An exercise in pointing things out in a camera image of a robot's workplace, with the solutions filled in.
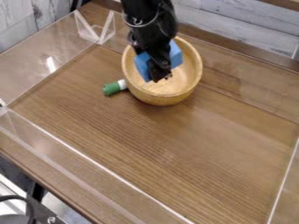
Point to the black metal base plate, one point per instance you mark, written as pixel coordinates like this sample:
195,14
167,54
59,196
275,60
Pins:
43,215

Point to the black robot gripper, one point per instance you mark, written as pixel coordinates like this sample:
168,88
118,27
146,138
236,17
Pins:
152,24

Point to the clear acrylic triangle bracket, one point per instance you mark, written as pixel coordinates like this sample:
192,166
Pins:
95,33

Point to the blue foam block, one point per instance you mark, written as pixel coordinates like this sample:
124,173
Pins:
144,68

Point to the small green cylinder toy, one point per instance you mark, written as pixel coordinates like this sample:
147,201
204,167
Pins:
114,87

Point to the light wooden bowl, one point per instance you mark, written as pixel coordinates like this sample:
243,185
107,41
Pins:
170,91

